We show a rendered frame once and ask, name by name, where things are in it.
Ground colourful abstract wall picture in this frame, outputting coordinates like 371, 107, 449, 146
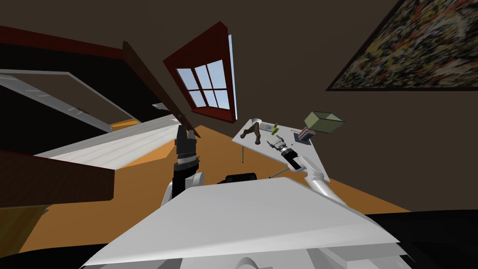
325, 0, 478, 92

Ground white slatted panel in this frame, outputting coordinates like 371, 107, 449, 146
35, 113, 187, 171

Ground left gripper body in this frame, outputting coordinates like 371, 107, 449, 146
175, 136, 198, 158

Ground grey framed panel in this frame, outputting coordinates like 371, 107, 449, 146
0, 69, 142, 133

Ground dark brown wooden cabinet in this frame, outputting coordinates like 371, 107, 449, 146
0, 149, 116, 209

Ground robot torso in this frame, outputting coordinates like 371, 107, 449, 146
79, 173, 415, 269

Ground dark brown door leaf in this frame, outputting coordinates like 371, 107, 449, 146
122, 40, 202, 139

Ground white table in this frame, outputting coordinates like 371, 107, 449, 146
231, 110, 346, 184

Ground red framed window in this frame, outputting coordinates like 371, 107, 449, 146
162, 21, 239, 124

